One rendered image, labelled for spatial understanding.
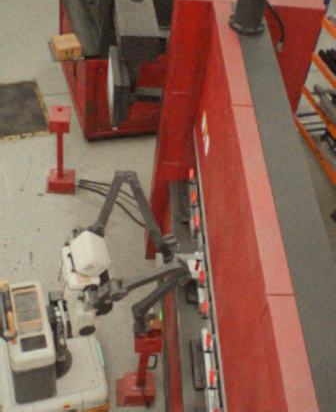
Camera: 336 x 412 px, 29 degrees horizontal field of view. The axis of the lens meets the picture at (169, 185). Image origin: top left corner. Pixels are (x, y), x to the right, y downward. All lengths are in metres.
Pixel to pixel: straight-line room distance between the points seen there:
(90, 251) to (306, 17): 1.81
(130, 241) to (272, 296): 3.20
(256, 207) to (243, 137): 0.42
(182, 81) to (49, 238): 1.95
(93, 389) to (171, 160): 1.58
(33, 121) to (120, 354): 2.64
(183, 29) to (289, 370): 2.32
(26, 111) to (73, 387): 3.13
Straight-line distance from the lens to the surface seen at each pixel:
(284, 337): 2.24
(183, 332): 3.89
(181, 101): 4.22
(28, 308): 3.91
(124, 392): 4.60
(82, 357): 4.45
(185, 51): 4.01
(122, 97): 4.38
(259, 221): 2.54
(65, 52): 5.53
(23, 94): 6.82
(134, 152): 6.19
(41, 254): 5.32
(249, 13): 3.54
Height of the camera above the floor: 4.10
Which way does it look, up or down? 44 degrees down
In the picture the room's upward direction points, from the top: 9 degrees clockwise
